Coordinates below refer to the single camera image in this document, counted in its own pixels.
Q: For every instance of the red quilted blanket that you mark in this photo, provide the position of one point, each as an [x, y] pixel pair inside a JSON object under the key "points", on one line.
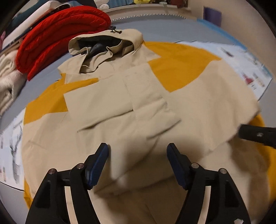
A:
{"points": [[58, 34]]}

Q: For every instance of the beige and yellow hooded jacket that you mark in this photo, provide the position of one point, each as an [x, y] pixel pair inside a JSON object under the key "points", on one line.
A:
{"points": [[140, 97]]}

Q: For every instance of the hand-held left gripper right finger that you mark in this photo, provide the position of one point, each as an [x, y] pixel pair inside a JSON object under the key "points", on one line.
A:
{"points": [[177, 164]]}

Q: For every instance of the grey bed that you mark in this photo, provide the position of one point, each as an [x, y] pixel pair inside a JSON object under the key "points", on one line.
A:
{"points": [[168, 28]]}

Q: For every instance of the printed lamp pattern bed sheet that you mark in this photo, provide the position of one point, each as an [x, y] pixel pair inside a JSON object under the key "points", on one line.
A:
{"points": [[248, 62]]}

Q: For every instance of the beige bed headboard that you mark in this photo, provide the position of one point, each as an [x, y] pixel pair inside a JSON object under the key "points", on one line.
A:
{"points": [[142, 9]]}

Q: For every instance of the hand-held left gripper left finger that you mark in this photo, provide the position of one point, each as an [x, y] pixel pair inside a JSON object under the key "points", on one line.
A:
{"points": [[98, 165]]}

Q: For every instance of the cream fluffy blanket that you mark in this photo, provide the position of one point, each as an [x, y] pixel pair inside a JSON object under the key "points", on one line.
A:
{"points": [[8, 79]]}

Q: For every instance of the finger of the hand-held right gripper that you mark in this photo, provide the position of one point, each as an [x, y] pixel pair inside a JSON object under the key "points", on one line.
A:
{"points": [[256, 134]]}

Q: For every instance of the yellow plush toy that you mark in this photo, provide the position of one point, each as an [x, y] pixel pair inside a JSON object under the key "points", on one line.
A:
{"points": [[142, 1]]}

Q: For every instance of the white plush toy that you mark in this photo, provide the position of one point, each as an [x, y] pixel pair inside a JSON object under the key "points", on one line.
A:
{"points": [[103, 5]]}

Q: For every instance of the white folded bedding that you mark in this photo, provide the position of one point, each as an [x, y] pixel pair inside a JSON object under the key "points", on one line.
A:
{"points": [[25, 23]]}

